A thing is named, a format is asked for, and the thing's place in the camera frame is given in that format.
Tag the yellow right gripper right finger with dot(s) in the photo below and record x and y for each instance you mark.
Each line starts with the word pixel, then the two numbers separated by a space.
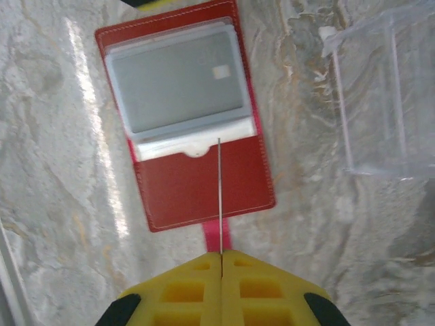
pixel 272 299

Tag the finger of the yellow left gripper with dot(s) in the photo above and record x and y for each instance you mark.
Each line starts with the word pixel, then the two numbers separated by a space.
pixel 153 3

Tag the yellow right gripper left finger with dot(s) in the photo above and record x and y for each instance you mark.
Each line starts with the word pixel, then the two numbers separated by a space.
pixel 176 299

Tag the thin credit card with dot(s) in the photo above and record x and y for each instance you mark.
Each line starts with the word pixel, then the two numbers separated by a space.
pixel 220 203

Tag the grey credit card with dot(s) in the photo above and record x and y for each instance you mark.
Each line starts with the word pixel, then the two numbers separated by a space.
pixel 176 85

